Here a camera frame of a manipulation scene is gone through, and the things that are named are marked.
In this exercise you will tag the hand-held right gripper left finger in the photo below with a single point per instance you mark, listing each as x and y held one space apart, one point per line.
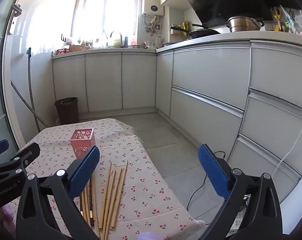
83 172

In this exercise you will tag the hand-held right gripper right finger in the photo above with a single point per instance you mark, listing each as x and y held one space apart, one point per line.
213 172

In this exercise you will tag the black chopstick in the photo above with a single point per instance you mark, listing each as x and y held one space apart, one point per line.
91 200
80 203

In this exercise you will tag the pink perforated utensil holder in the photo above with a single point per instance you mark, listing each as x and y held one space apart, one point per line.
82 142

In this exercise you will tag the bunch of wooden chopsticks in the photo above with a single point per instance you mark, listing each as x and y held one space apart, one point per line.
108 205

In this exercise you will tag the person's left forearm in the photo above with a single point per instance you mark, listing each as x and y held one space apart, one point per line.
7 213

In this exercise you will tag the person's right hand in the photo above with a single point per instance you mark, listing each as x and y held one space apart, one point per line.
147 237

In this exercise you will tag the plain metal mop pole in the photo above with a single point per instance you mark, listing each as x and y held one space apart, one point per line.
28 103

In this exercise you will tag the white power strip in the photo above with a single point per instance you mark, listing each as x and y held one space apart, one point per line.
237 221

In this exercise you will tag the brown trash bin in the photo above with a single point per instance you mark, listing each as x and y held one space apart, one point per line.
67 111

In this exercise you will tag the cherry print tablecloth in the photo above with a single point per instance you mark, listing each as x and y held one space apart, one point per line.
141 160

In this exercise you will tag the white cabinet with doors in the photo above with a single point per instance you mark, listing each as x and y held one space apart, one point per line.
103 80

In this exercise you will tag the red countertop container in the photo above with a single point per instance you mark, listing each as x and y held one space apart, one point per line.
62 51

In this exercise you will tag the woven food basket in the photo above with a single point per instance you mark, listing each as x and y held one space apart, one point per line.
78 48

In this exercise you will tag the white kitchen countertop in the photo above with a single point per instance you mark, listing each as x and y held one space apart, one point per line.
216 38

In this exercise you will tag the steel basin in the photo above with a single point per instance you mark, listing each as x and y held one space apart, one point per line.
136 46

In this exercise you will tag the dark blue bottle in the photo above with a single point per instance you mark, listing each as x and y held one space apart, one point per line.
126 41

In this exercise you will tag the black wok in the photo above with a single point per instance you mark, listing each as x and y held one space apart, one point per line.
203 33

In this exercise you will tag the white kettle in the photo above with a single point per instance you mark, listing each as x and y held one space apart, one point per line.
158 41

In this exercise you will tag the steel sink faucet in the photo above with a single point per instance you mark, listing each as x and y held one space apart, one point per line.
116 33

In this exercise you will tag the yellow packet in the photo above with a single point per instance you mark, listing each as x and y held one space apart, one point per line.
184 26

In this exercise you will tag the steel cooking pot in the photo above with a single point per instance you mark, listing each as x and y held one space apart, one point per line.
243 25

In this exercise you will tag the kitchen window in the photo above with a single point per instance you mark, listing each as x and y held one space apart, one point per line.
103 12

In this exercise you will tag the water heater pipes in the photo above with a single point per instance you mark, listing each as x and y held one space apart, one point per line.
152 23

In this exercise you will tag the yellow scissors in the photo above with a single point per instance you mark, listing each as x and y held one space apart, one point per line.
277 17

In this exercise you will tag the white water heater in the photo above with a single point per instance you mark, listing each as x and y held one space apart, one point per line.
152 2

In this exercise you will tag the black wall hook rack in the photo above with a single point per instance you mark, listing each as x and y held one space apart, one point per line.
63 38

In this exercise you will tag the white wall socket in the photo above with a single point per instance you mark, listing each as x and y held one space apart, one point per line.
269 25

